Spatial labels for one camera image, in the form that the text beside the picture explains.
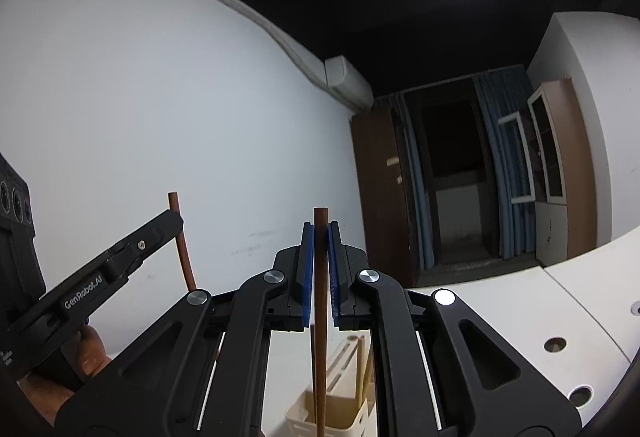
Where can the left hand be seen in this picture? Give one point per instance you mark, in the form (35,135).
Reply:
(63,373)

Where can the dark brown chopstick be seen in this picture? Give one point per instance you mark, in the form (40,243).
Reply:
(313,371)
(320,315)
(183,254)

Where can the light wooden chopstick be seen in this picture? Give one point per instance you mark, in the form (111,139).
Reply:
(368,373)
(361,364)

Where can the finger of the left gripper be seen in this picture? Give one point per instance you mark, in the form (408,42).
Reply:
(128,255)

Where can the wooden glass door cabinet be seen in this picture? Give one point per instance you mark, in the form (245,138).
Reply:
(566,212)

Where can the white air conditioner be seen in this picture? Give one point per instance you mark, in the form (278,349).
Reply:
(347,85)

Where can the white framed window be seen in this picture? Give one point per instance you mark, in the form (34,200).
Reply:
(517,156)

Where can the blue curtain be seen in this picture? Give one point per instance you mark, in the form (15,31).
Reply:
(500,93)

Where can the brown wooden door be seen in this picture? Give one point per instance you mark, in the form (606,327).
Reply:
(386,194)

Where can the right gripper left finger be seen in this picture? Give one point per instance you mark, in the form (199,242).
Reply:
(291,310)

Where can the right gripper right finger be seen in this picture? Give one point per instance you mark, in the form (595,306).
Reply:
(349,311)

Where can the beige utensil holder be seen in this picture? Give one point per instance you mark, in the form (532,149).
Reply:
(343,418)

